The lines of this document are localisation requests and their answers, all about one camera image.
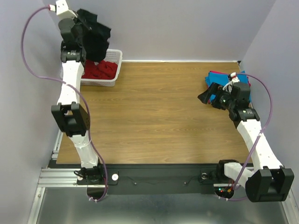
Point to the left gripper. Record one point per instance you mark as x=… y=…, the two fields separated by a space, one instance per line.
x=84 y=31

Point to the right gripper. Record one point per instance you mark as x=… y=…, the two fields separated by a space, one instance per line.
x=215 y=94

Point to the black t-shirt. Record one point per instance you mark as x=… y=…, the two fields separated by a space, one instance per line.
x=95 y=37

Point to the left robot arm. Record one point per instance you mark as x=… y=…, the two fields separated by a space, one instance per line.
x=70 y=116

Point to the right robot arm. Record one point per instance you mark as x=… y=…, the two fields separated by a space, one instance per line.
x=270 y=181

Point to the white plastic laundry basket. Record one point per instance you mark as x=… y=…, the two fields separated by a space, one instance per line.
x=114 y=56

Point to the red t-shirt in basket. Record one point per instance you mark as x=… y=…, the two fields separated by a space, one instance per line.
x=102 y=70

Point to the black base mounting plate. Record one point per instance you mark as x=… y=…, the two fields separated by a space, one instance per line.
x=152 y=179

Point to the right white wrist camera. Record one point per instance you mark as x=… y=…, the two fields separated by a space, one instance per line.
x=232 y=78

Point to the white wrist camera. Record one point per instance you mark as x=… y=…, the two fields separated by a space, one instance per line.
x=62 y=10
x=232 y=78

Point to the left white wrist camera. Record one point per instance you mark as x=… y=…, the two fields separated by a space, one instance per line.
x=62 y=10

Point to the aluminium extrusion rail frame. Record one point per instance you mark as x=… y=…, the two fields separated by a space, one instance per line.
x=49 y=178

